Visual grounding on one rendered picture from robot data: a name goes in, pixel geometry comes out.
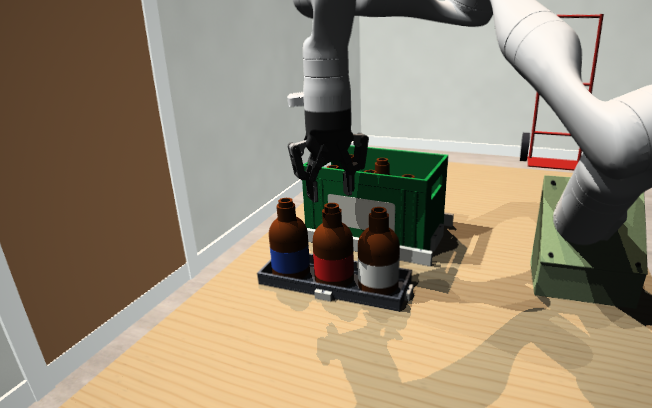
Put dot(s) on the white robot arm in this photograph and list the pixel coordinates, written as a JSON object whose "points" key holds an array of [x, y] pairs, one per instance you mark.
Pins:
{"points": [[615, 136]]}

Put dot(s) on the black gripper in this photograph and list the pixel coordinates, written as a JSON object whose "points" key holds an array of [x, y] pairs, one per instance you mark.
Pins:
{"points": [[326, 145]]}

